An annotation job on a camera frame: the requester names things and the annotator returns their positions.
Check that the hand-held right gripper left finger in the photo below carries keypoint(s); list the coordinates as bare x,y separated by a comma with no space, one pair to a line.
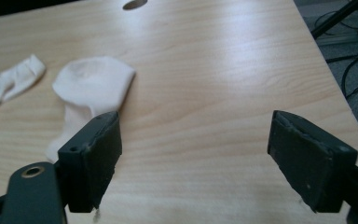
87,161

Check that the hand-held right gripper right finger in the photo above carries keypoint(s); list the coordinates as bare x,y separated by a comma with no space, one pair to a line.
310,161

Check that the black metal stand leg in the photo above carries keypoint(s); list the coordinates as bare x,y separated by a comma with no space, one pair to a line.
338,15

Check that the white ankle sock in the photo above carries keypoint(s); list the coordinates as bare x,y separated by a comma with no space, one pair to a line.
21,74
90,84

